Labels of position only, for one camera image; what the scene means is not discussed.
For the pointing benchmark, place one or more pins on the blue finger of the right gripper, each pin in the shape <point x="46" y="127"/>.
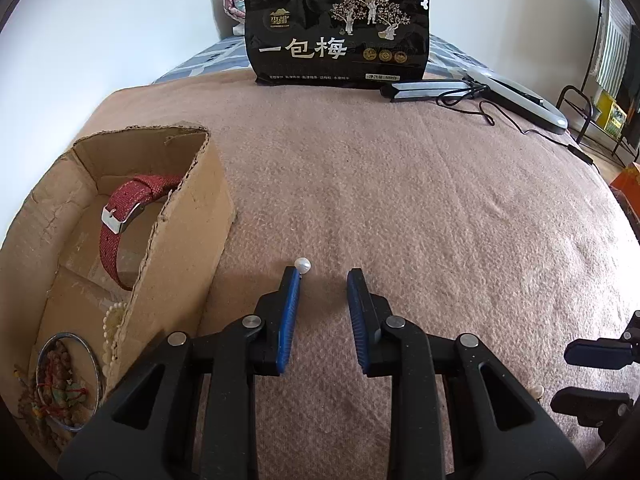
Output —
<point x="599" y="353"/>
<point x="580" y="402"/>

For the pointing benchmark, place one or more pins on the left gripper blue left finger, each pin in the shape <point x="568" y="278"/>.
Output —
<point x="288" y="304"/>

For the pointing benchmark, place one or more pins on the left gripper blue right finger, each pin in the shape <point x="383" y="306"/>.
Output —
<point x="358" y="302"/>

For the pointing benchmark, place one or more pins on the white pearl earring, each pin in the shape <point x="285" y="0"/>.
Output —
<point x="302" y="265"/>
<point x="537" y="392"/>

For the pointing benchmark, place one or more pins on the red strap wristwatch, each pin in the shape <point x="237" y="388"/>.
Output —
<point x="124" y="205"/>

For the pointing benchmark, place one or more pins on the blue bangle with red string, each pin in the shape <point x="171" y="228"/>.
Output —
<point x="63" y="395"/>

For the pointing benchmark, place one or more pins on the pink bed blanket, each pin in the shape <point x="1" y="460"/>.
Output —
<point x="464" y="227"/>

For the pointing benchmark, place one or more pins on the orange covered low table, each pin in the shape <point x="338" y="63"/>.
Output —
<point x="626" y="189"/>

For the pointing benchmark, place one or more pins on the open cardboard box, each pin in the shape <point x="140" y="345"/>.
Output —
<point x="52" y="279"/>

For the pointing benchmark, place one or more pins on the black clothes rack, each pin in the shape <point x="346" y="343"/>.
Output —
<point x="582" y="101"/>

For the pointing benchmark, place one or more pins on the black folded tripod stand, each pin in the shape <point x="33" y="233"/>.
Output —
<point x="432" y="89"/>

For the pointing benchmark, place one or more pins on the yellow green box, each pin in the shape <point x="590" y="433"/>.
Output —
<point x="612" y="118"/>

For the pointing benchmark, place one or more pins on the dark hanging clothes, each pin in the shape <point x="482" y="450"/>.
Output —
<point x="628" y="96"/>

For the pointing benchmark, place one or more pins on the black plum snack bag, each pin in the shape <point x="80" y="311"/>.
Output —
<point x="337" y="43"/>

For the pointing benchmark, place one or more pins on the striped hanging cloth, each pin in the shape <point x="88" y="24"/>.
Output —
<point x="612" y="46"/>

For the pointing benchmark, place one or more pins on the white ring light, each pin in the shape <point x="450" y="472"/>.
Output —
<point x="521" y="100"/>

